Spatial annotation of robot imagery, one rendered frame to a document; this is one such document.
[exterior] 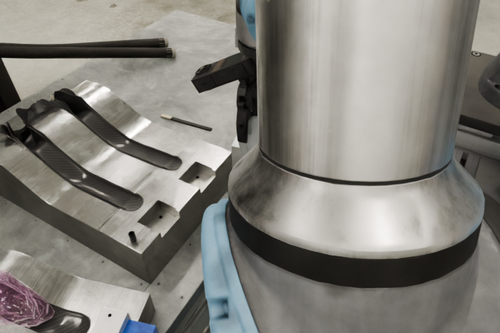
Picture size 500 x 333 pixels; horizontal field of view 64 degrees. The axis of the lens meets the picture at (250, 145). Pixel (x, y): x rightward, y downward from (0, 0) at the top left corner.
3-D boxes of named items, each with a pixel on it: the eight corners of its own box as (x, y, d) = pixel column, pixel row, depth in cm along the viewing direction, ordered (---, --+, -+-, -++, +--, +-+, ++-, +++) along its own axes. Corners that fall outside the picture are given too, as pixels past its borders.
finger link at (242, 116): (244, 147, 62) (248, 94, 58) (234, 146, 63) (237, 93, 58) (252, 134, 66) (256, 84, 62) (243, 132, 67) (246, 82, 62)
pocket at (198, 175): (216, 183, 76) (216, 169, 73) (201, 202, 72) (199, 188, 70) (197, 175, 78) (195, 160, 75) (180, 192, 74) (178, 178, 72)
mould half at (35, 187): (234, 183, 83) (231, 133, 74) (150, 285, 66) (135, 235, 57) (64, 110, 102) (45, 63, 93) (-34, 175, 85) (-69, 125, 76)
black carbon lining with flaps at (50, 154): (189, 167, 77) (183, 128, 71) (131, 227, 66) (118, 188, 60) (62, 111, 90) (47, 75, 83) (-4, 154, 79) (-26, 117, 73)
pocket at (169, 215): (182, 224, 69) (179, 209, 66) (162, 247, 66) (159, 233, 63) (161, 213, 71) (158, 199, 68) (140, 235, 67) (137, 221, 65)
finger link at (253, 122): (271, 175, 65) (276, 123, 61) (236, 167, 66) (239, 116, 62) (274, 165, 68) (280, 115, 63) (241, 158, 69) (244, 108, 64)
